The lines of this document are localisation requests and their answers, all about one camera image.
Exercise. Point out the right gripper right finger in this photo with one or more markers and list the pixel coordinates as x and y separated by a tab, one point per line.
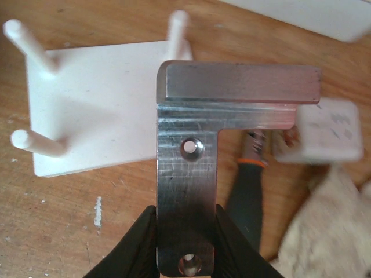
234	256

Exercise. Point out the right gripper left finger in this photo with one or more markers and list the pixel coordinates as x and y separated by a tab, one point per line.
135	254

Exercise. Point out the metal L-shaped bracket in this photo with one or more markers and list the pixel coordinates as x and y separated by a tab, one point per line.
195	101

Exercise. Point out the beige work glove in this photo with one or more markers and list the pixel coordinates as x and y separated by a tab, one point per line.
330	234

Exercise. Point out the white cube charger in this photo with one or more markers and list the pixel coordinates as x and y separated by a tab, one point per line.
324	133

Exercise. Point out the white four-peg base plate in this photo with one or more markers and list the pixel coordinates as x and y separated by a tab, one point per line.
93	107

